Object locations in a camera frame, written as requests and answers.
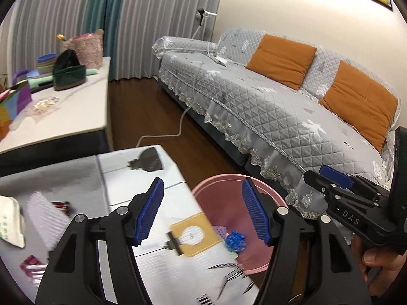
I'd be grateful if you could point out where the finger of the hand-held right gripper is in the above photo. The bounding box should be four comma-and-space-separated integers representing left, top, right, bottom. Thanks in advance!
319, 165, 390, 198
303, 170, 341, 204

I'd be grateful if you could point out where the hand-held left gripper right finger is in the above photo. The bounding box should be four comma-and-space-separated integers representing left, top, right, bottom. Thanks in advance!
242, 177, 372, 305

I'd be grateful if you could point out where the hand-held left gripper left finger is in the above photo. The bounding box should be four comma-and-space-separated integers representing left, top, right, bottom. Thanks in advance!
34, 177, 165, 305

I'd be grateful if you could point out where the blue plastic bag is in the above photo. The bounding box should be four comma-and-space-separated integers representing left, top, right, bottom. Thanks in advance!
225, 230, 247, 253

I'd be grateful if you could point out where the pink plastic bin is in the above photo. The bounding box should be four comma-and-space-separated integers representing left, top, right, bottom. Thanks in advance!
190, 173, 288, 275

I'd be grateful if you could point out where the red black wrapper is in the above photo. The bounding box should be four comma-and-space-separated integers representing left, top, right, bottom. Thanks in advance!
51, 200, 71, 218

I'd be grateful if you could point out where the pink striped wrapper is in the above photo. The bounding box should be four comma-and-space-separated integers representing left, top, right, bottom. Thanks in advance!
20, 255, 48, 282

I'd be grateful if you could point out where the pale green snack packet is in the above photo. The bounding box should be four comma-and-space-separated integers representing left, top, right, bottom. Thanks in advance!
0, 195, 26, 248

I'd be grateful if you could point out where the person's right hand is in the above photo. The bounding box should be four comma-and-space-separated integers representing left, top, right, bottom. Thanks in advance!
350, 233, 407, 285

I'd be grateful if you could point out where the printed grey white tablecloth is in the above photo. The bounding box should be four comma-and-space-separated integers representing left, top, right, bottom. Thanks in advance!
0, 144, 264, 305

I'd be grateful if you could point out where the orange cushion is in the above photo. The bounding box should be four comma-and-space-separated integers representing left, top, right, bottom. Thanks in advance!
319, 60, 399, 153
245, 34, 318, 91

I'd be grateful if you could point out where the grey quilted sofa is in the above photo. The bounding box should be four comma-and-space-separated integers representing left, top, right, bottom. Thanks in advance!
152, 28, 401, 223

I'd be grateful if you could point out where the white coffee table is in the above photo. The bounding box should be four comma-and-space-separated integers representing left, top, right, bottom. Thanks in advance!
0, 56, 114, 166

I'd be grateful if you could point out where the clear plastic packet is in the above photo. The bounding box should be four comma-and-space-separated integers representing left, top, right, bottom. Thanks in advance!
25, 97, 61, 123

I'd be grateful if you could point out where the colourful box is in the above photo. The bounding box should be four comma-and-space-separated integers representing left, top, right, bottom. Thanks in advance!
0, 81, 33, 140

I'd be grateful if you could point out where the pink basket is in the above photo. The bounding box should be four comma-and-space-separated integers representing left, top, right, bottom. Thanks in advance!
65, 29, 104, 69

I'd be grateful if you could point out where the stack of coloured bowls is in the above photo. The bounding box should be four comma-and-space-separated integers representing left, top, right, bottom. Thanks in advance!
27, 53, 58, 78

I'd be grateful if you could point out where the teal curtain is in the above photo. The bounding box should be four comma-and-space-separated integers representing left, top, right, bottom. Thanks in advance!
87, 0, 129, 81

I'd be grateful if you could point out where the grey curtain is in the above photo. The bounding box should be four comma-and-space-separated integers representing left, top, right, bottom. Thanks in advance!
9, 0, 96, 80
116, 0, 227, 80

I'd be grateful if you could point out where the white floor lamp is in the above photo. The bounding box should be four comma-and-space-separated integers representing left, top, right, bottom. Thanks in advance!
191, 8, 218, 43

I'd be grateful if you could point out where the white power cable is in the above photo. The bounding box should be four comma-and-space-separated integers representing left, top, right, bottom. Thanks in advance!
136, 46, 223, 148

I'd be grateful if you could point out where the purple handle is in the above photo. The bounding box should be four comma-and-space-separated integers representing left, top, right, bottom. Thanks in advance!
13, 68, 29, 86

